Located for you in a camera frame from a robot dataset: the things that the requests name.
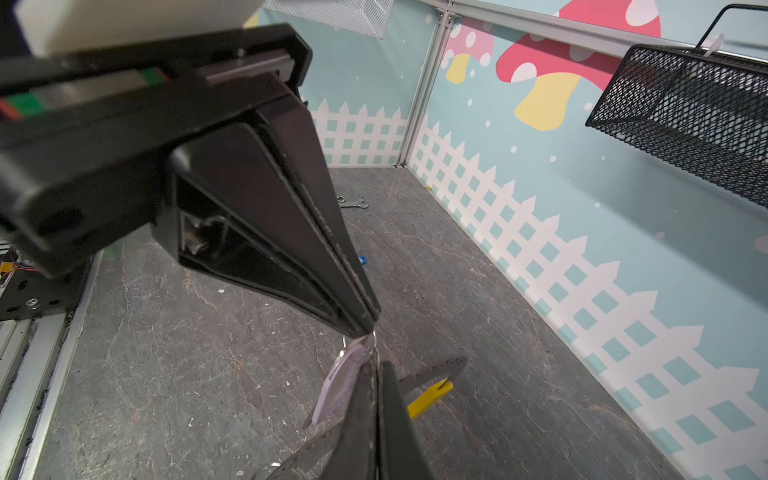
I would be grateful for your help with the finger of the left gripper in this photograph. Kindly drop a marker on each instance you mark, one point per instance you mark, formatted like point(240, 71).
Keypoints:
point(288, 128)
point(229, 211)

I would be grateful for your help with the pink tagged key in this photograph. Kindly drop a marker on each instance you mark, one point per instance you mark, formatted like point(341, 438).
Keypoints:
point(339, 380)

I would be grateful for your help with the silver combination wrench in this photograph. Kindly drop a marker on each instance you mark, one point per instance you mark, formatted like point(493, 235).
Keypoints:
point(343, 202)

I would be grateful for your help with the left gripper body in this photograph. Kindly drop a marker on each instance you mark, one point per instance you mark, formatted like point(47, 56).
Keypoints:
point(104, 93)

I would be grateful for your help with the black mesh wall basket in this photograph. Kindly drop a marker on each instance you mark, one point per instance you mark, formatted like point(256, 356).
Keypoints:
point(701, 110)

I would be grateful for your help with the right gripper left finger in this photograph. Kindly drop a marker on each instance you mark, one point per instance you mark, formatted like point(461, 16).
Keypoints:
point(345, 450)

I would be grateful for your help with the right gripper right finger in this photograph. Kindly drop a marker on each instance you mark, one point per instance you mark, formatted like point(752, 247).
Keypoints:
point(399, 454)

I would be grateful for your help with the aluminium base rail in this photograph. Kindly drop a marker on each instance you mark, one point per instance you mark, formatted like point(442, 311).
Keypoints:
point(41, 324)

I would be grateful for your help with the white wire wall basket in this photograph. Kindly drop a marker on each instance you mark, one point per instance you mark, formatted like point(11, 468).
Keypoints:
point(365, 17)

